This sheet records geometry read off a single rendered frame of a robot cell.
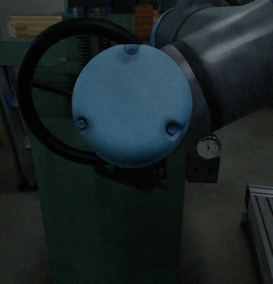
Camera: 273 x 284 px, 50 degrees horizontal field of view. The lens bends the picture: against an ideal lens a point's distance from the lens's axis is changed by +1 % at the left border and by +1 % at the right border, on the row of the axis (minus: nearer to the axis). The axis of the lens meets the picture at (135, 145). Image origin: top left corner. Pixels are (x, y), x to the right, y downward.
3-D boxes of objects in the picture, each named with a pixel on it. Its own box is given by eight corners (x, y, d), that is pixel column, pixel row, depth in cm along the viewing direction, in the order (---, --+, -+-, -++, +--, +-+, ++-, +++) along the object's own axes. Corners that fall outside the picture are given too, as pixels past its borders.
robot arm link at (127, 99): (231, 123, 16) (95, 190, 16) (199, 143, 27) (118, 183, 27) (168, 5, 17) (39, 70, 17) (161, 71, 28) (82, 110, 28)
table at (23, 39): (-39, 73, 64) (-46, 44, 61) (20, 54, 91) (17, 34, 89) (243, 76, 60) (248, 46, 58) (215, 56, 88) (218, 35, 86)
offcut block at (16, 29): (21, 36, 82) (19, 21, 81) (28, 36, 81) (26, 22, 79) (9, 36, 79) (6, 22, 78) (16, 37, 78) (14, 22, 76)
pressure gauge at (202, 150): (193, 165, 73) (196, 136, 70) (192, 158, 77) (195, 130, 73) (219, 166, 73) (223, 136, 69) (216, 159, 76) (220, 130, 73)
